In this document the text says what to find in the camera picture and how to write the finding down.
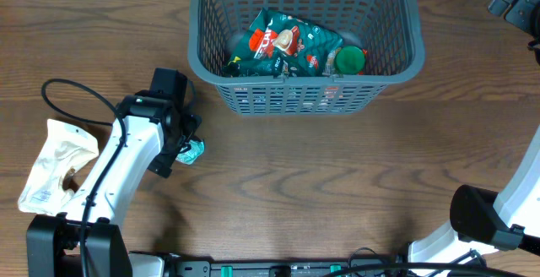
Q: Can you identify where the cream paper pouch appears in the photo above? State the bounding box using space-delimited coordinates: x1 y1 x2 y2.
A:
18 119 99 216

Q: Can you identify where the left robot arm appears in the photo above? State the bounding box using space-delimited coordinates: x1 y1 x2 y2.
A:
26 68 201 276

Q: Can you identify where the green Nescafe coffee bag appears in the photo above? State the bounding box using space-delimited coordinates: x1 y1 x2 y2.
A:
223 8 343 78

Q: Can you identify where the spaghetti pack with orange ends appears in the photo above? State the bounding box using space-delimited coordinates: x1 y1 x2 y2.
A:
323 47 352 76

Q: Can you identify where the grey plastic basket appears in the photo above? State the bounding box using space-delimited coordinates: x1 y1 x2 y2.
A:
188 0 425 115

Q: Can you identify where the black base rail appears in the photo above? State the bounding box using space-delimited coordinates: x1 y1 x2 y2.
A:
126 251 540 277

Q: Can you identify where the light teal snack packet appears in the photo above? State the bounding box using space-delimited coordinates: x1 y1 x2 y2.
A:
175 139 205 165

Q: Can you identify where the green lid jar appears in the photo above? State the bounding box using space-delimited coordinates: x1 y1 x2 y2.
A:
334 46 366 75

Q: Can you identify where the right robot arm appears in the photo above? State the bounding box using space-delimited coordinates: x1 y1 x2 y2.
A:
401 0 539 266

